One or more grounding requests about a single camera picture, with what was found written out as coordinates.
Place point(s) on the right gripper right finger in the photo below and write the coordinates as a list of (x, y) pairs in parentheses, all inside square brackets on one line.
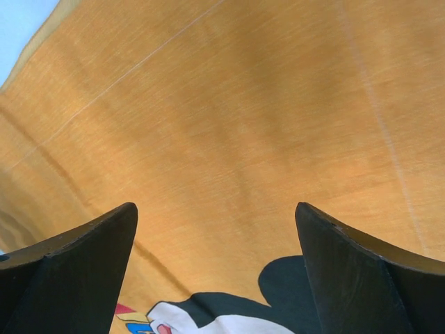
[(362, 284)]

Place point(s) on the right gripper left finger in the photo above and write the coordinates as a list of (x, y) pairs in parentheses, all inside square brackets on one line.
[(69, 283)]

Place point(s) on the orange cartoon mouse placemat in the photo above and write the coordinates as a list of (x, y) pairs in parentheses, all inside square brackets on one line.
[(216, 118)]

